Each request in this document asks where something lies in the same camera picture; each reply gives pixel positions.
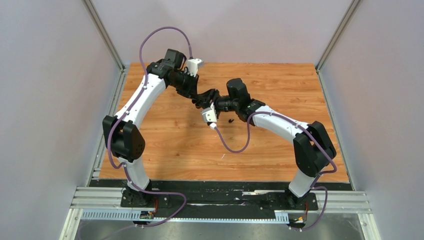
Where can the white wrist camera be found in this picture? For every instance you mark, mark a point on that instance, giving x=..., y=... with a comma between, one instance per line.
x=192, y=66
x=209, y=114

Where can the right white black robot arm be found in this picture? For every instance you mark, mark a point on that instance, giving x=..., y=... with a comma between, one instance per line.
x=314, y=151

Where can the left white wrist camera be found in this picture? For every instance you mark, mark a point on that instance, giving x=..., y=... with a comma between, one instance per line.
x=192, y=66

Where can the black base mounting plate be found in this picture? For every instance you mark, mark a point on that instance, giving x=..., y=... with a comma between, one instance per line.
x=251, y=200

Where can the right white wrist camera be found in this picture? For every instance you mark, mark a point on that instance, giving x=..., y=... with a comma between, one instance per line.
x=209, y=114

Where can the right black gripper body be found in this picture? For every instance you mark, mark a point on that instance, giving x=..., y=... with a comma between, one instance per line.
x=223, y=104

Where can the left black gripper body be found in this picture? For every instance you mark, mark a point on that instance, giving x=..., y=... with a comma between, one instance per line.
x=185, y=83

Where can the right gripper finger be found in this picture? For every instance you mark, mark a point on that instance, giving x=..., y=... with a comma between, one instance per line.
x=208, y=103
x=209, y=95

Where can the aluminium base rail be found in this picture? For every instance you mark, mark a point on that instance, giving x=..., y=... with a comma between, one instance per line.
x=95, y=203

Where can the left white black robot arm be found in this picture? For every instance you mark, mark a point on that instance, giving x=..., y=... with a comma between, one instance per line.
x=123, y=140

